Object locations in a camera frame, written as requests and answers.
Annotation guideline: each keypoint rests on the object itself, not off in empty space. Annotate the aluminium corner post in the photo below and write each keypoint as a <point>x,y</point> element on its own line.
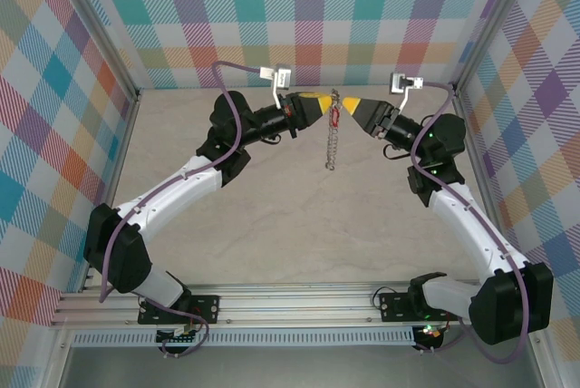
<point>96,21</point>
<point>493,21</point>

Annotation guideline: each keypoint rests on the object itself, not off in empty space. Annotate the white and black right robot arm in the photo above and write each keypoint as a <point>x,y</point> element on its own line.
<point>471,229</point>

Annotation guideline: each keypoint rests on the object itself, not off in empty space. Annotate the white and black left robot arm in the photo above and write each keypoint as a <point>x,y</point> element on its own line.
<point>172,188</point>

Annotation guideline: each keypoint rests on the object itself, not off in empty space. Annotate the aluminium floor side rail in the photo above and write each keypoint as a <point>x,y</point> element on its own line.
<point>118,157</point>
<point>476,157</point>

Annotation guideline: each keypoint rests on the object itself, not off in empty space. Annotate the grey metal base sheet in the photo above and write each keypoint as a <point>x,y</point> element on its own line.
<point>294,367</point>

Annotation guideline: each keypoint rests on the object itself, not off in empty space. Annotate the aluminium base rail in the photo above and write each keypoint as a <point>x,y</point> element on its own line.
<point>294,304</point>

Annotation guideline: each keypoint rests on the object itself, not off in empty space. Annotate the red key tag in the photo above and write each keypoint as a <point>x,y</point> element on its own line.
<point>335,117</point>

